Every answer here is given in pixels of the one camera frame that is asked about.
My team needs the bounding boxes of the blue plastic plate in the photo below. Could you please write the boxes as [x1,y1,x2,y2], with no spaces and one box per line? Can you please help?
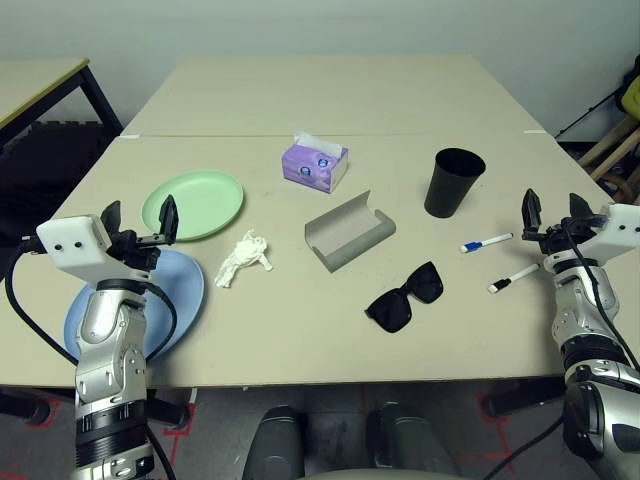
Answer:
[62,248,206,362]

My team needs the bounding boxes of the white marker blue cap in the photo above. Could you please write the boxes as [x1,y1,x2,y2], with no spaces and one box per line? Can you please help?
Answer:
[459,232,515,254]

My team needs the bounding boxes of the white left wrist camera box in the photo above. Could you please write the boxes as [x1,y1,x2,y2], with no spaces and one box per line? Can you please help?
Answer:
[35,214,151,290]

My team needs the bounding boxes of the black sunglasses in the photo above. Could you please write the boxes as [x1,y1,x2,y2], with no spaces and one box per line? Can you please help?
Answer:
[363,260,445,335]

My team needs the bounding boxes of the dark grey robot left leg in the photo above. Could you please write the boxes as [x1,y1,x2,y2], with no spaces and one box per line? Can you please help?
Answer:
[242,404,307,480]

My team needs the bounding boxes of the wooden stool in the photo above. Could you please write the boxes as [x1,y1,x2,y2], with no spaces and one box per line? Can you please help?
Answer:
[577,114,640,201]

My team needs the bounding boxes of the black table foot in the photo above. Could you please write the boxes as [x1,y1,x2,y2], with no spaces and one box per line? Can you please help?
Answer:
[0,387,52,427]
[142,387,197,429]

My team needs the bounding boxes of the dark grey robot leg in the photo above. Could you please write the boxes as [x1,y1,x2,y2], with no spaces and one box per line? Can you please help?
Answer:
[242,404,307,480]
[366,401,461,480]

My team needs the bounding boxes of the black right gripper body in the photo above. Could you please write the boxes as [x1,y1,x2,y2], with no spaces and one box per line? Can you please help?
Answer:
[522,217,601,260]

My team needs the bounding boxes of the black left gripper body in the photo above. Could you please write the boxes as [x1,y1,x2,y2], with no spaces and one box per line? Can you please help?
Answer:
[102,229,162,275]

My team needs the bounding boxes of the beige side table black frame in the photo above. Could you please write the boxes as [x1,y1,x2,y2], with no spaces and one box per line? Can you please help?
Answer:
[0,57,125,151]

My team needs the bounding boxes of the black foam floor mat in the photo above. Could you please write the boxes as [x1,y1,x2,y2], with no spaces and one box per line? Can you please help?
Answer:
[0,119,121,251]

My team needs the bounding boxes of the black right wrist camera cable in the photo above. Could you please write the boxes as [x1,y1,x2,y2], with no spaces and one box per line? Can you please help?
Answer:
[482,219,640,480]

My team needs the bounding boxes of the yellow-green chair seat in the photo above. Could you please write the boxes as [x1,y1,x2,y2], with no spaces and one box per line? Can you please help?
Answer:
[618,74,640,114]

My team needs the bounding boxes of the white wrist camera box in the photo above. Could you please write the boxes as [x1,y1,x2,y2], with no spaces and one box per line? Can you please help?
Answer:
[35,214,151,290]
[582,202,640,274]

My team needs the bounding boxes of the white marker black cap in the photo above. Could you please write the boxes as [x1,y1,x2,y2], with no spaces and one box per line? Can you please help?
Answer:
[487,263,541,294]

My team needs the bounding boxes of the dark grey robot right leg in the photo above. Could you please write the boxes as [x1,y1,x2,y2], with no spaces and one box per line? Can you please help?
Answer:
[366,401,461,480]

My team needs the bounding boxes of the black plastic cup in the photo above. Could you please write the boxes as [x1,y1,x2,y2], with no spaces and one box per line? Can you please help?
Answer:
[423,147,487,220]

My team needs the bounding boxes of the grey glasses case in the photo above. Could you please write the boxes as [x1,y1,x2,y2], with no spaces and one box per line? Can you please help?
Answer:
[304,189,398,274]

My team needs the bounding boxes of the purple tissue pack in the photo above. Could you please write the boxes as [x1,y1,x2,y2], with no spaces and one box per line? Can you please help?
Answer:
[280,130,350,195]

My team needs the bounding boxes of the black stand rod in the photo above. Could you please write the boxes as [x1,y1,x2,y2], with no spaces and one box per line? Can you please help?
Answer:
[553,90,626,140]

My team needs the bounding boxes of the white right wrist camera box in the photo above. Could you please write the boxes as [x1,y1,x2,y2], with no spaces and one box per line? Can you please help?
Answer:
[582,202,640,274]

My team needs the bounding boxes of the white tissue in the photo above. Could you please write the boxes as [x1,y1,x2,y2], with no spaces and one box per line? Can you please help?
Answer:
[213,228,275,290]

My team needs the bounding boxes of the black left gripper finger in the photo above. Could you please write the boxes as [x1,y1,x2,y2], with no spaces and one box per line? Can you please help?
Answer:
[99,200,124,236]
[158,194,180,246]

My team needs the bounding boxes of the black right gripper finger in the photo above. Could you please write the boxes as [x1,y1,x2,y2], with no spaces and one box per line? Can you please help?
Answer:
[569,193,596,221]
[522,188,545,232]

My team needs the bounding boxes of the green plastic plate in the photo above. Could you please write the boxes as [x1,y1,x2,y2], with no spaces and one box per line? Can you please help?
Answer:
[141,169,246,244]

